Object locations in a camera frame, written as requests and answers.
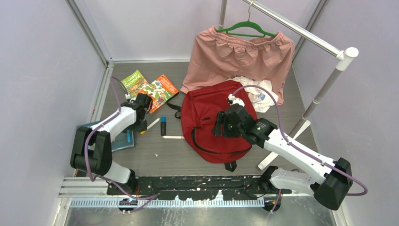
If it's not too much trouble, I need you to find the black blue highlighter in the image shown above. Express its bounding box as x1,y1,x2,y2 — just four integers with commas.
160,116,167,136

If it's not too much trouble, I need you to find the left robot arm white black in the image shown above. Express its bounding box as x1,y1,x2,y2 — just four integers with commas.
70,93,152,194

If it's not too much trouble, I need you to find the green treehouse book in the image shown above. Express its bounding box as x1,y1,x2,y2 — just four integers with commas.
122,70,149,98

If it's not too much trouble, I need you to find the white peach marker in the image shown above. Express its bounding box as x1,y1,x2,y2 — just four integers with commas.
162,136,185,139

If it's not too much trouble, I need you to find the teal Humor book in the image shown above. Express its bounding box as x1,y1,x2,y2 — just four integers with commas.
72,121,135,154

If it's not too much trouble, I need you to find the silver white clothes rack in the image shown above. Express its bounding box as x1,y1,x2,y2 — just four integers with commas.
218,0,359,171

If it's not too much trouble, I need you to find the white yellow marker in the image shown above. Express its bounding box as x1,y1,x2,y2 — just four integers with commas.
140,118,160,134

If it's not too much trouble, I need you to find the red backpack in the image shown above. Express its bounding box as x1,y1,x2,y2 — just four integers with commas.
166,80,256,172

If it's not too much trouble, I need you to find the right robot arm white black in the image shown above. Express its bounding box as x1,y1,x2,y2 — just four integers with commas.
213,104,353,210

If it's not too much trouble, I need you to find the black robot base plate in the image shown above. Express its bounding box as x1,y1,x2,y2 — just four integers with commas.
107,175,292,202

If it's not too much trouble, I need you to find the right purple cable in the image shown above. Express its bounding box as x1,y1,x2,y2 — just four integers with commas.
229,85,368,197

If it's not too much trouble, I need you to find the green clothes hanger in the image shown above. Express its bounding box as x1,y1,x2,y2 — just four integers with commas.
216,0,277,38

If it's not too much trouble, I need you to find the pink skirt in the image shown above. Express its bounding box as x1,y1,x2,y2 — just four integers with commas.
180,27,295,105

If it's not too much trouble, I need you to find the white crumpled cloth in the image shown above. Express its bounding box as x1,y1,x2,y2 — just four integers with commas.
230,76,279,113

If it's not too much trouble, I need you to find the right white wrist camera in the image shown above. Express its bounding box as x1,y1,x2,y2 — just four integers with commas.
227,94,245,107

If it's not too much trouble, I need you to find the orange treehouse book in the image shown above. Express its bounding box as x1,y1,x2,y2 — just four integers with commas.
139,75,178,113

